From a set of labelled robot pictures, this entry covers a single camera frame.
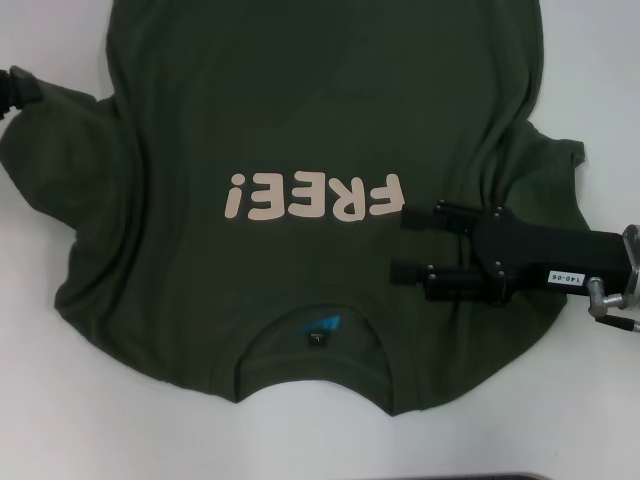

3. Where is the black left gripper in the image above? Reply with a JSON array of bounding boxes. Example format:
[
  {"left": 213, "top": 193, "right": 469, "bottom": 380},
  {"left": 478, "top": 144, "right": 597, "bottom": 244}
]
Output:
[{"left": 0, "top": 64, "right": 45, "bottom": 119}]

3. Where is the dark green FREE! t-shirt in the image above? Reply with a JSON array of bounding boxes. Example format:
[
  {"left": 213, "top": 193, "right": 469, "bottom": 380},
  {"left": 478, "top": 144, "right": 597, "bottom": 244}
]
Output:
[{"left": 0, "top": 0, "right": 586, "bottom": 419}]

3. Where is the silver right arm cable connector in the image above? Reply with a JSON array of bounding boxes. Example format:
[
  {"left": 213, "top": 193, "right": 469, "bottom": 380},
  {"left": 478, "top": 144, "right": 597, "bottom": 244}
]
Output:
[{"left": 585, "top": 275, "right": 640, "bottom": 335}]

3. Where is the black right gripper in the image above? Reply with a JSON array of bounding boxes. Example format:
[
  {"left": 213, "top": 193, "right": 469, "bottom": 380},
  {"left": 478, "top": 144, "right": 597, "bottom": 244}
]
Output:
[{"left": 390, "top": 199, "right": 629, "bottom": 307}]

